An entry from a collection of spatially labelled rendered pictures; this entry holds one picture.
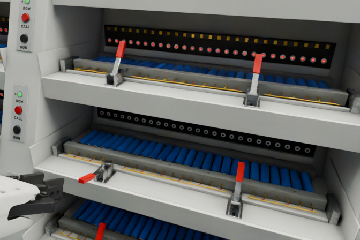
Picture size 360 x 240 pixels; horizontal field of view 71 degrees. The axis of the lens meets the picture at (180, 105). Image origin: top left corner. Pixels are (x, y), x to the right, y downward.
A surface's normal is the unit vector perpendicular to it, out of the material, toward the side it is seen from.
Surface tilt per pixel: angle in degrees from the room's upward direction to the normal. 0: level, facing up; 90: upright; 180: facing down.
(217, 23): 90
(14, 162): 90
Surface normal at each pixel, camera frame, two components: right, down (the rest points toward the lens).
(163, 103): -0.29, 0.35
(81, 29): 0.95, 0.15
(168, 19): -0.27, 0.05
